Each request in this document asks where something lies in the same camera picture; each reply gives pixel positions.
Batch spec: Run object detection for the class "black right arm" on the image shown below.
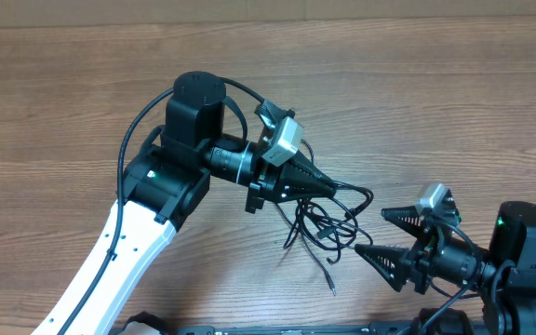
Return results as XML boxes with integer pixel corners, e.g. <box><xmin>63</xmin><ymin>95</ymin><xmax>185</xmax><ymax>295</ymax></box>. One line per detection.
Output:
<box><xmin>355</xmin><ymin>200</ymin><xmax>536</xmax><ymax>334</ymax></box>

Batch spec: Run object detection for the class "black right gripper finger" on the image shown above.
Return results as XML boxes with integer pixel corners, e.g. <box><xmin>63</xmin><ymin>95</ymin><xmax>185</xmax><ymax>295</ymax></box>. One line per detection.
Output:
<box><xmin>381</xmin><ymin>206</ymin><xmax>424</xmax><ymax>237</ymax></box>
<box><xmin>354</xmin><ymin>244</ymin><xmax>410</xmax><ymax>292</ymax></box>

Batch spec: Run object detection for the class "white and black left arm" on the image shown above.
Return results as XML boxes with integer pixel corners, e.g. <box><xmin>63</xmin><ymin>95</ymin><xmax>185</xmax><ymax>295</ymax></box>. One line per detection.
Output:
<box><xmin>37</xmin><ymin>72</ymin><xmax>336</xmax><ymax>334</ymax></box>

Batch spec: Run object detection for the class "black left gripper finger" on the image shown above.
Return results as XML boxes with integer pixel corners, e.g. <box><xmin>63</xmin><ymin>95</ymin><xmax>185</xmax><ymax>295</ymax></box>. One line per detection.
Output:
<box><xmin>275</xmin><ymin>182</ymin><xmax>336</xmax><ymax>203</ymax></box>
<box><xmin>279</xmin><ymin>152</ymin><xmax>333</xmax><ymax>186</ymax></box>

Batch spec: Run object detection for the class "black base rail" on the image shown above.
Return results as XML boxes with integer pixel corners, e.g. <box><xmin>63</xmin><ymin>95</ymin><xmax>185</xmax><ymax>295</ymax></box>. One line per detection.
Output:
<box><xmin>109</xmin><ymin>311</ymin><xmax>488</xmax><ymax>335</ymax></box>

